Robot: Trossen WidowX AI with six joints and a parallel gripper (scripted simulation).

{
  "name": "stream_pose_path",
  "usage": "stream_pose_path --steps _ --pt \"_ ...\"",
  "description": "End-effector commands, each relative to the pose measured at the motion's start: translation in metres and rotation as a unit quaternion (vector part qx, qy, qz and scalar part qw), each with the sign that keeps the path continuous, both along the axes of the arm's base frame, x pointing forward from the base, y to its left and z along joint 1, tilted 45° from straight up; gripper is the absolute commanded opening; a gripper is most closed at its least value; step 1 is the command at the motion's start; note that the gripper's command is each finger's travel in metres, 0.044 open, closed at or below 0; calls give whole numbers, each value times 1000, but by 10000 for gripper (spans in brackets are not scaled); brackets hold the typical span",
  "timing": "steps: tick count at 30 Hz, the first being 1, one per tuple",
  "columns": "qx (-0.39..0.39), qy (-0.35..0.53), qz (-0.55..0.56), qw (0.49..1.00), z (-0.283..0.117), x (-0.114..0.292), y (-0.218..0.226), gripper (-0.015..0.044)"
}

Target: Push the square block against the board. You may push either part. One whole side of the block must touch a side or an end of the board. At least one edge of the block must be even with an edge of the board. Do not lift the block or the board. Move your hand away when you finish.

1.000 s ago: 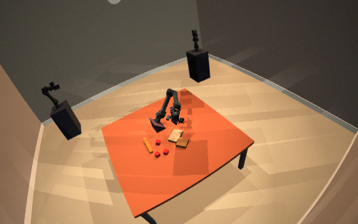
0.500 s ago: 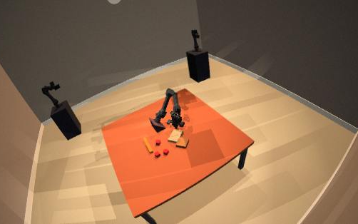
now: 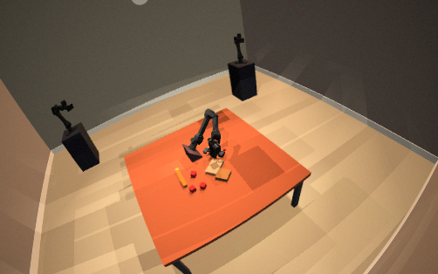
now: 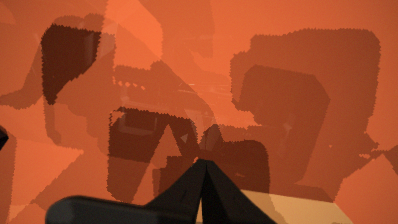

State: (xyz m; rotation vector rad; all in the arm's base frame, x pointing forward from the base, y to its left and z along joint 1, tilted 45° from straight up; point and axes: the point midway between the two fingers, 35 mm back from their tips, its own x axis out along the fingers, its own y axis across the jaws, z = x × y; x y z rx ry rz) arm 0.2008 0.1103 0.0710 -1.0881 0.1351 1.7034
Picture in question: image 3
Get yellow flat bar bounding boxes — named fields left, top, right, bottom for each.
left=175, top=168, right=188, bottom=188

